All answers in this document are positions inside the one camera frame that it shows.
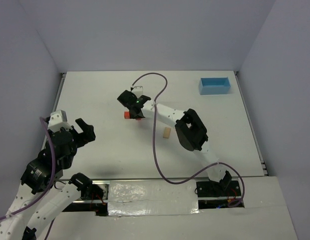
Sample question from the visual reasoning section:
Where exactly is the plain red cube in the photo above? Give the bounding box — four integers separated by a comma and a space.
124, 111, 130, 119

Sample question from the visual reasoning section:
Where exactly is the natural wood rectangular block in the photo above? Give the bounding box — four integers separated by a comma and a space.
163, 127, 171, 139

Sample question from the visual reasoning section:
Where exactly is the blue plastic bin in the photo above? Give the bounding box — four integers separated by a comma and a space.
199, 77, 231, 95

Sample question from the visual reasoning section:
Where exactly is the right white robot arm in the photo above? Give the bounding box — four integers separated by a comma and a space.
117, 90, 231, 197

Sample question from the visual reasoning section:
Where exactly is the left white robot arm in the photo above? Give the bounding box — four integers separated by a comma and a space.
0, 113, 96, 240

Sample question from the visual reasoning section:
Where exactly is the silver tape sheet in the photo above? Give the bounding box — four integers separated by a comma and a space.
107, 180, 199, 217

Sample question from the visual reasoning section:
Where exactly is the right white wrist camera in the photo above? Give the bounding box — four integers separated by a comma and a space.
131, 86, 143, 98

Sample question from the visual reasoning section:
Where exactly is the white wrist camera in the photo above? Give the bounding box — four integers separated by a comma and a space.
48, 110, 72, 133
131, 86, 143, 98

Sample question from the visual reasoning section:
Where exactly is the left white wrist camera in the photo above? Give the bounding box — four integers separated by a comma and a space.
48, 110, 72, 133

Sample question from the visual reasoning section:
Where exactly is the left aluminium table rail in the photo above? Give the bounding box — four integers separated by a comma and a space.
29, 71, 66, 160

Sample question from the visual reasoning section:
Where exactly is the aluminium table rail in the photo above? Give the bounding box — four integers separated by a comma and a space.
29, 71, 66, 160
234, 71, 269, 176

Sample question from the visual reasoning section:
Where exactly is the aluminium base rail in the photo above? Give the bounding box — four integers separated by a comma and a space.
65, 178, 245, 217

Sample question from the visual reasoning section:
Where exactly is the right aluminium table rail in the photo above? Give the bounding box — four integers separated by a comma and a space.
234, 71, 269, 176

